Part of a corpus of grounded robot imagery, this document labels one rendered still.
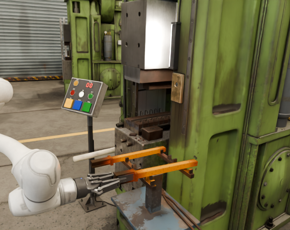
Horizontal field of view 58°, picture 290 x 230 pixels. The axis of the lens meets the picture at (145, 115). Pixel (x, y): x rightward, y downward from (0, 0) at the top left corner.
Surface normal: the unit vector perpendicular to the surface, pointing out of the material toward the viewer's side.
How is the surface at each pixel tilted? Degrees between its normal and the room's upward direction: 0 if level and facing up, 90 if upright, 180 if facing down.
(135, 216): 0
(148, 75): 90
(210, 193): 90
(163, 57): 90
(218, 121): 90
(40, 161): 42
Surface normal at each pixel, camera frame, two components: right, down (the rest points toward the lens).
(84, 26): 0.34, 0.27
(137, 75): -0.83, 0.14
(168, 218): 0.04, -0.95
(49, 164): 0.36, -0.58
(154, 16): 0.56, 0.26
